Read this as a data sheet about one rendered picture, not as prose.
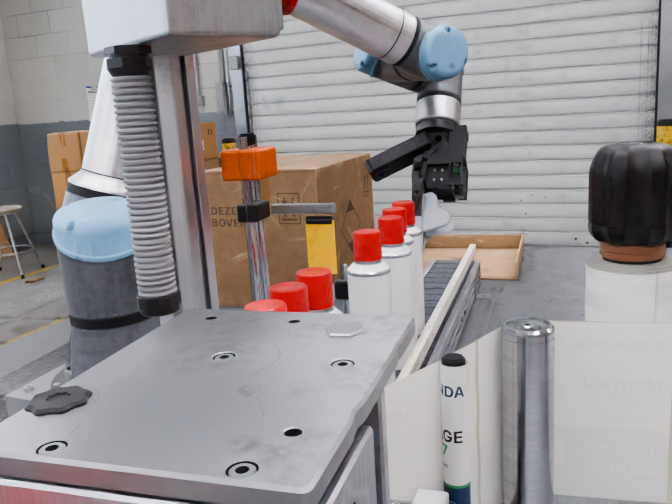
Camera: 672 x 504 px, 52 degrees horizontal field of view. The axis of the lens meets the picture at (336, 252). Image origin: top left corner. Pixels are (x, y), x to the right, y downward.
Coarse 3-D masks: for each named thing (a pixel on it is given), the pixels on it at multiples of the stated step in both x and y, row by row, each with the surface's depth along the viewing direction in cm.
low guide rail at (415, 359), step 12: (468, 252) 140; (468, 264) 135; (456, 276) 122; (456, 288) 119; (444, 300) 108; (444, 312) 106; (432, 324) 97; (420, 336) 93; (432, 336) 96; (420, 348) 88; (408, 360) 85; (420, 360) 87; (408, 372) 81
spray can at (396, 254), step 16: (384, 224) 86; (400, 224) 87; (384, 240) 87; (400, 240) 87; (384, 256) 86; (400, 256) 86; (400, 272) 87; (400, 288) 87; (400, 304) 88; (400, 368) 89
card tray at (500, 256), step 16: (432, 240) 182; (448, 240) 181; (464, 240) 179; (480, 240) 178; (496, 240) 177; (512, 240) 176; (432, 256) 173; (448, 256) 172; (480, 256) 170; (496, 256) 169; (512, 256) 168; (496, 272) 154; (512, 272) 153
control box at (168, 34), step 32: (96, 0) 56; (128, 0) 51; (160, 0) 47; (192, 0) 47; (224, 0) 49; (256, 0) 50; (96, 32) 57; (128, 32) 52; (160, 32) 48; (192, 32) 48; (224, 32) 49; (256, 32) 51
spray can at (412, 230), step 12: (396, 204) 99; (408, 204) 98; (408, 216) 99; (408, 228) 99; (420, 240) 100; (420, 252) 100; (420, 264) 100; (420, 276) 101; (420, 288) 101; (420, 300) 101; (420, 312) 102; (420, 324) 102
